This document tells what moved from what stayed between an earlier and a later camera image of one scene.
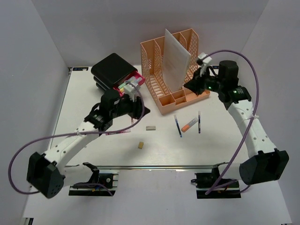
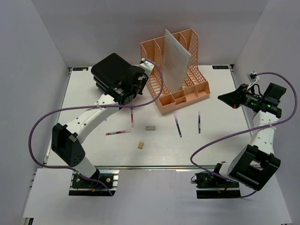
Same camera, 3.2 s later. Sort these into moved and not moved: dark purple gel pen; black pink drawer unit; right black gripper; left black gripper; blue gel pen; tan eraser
Moved: right black gripper; left black gripper
Not moved: tan eraser; blue gel pen; black pink drawer unit; dark purple gel pen
